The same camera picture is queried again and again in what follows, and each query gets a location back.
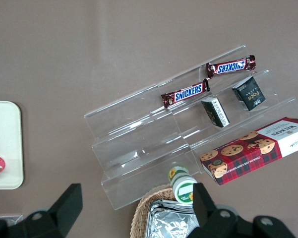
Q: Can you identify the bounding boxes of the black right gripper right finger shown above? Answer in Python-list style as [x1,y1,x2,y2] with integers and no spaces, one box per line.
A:
[188,181,298,238]

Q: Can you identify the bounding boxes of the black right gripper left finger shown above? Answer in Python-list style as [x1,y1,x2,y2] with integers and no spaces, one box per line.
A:
[0,183,84,238]

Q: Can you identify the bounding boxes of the oval wicker basket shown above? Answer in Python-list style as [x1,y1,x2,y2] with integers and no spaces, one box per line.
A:
[130,183,179,238]

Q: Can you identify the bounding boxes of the beige plastic tray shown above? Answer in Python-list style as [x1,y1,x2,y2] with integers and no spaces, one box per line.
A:
[0,100,25,190]

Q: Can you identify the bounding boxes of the silver foil packets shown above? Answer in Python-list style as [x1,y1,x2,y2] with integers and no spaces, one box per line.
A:
[145,198,201,238]

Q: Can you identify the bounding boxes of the green white small bottle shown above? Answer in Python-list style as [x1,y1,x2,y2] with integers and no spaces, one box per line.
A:
[167,165,198,207]

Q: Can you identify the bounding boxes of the red tartan Walkers cookie box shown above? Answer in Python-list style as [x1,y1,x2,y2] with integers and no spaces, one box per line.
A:
[199,116,298,186]

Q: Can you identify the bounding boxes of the clear acrylic stepped stand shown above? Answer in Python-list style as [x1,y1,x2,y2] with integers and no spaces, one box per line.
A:
[158,44,298,175]
[83,83,204,212]

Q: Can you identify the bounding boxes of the small black box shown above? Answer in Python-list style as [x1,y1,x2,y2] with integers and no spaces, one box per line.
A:
[232,75,267,112]
[200,97,231,128]

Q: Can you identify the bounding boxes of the Snickers bar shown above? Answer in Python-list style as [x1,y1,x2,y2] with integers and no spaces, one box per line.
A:
[205,55,256,79]
[160,78,211,108]

